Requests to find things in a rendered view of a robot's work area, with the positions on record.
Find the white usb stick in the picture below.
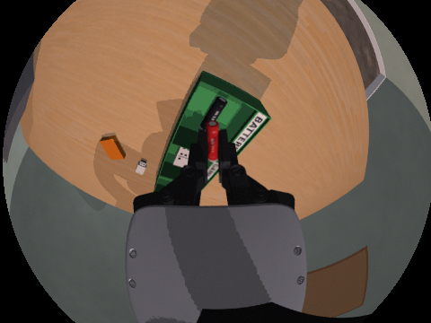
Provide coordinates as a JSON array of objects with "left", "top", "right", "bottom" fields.
[{"left": 136, "top": 160, "right": 146, "bottom": 175}]

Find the green three-compartment tray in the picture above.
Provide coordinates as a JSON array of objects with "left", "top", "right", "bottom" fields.
[{"left": 154, "top": 71, "right": 271, "bottom": 192}]

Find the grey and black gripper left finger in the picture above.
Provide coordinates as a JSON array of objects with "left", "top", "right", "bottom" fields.
[{"left": 133, "top": 129, "right": 208, "bottom": 212}]

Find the orange flat block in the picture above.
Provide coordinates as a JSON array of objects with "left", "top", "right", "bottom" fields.
[{"left": 100, "top": 135, "right": 126, "bottom": 160}]

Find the red battery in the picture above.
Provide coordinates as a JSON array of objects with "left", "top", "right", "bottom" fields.
[{"left": 207, "top": 120, "right": 219, "bottom": 162}]

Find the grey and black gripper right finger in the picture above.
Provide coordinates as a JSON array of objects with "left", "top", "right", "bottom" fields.
[{"left": 218, "top": 129, "right": 295, "bottom": 209}]

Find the black aa battery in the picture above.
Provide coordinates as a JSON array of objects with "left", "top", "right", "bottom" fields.
[{"left": 199, "top": 97, "right": 227, "bottom": 130}]

